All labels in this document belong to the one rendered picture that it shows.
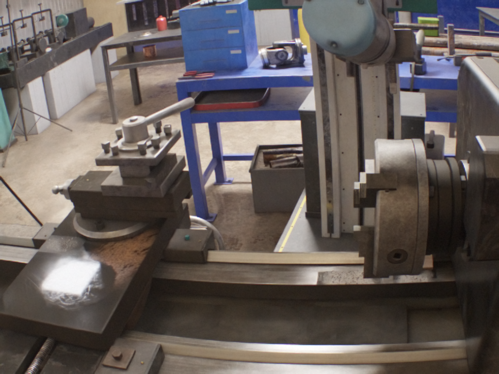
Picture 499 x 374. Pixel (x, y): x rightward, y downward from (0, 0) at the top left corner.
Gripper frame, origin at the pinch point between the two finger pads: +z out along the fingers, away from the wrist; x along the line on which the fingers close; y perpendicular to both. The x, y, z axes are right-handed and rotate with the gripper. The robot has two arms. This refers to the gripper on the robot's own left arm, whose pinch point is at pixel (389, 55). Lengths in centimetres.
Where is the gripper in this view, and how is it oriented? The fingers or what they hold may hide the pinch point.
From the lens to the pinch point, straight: 92.9
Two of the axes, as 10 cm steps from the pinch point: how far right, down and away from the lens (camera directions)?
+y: 0.1, 9.9, 1.0
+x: 8.9, 0.3, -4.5
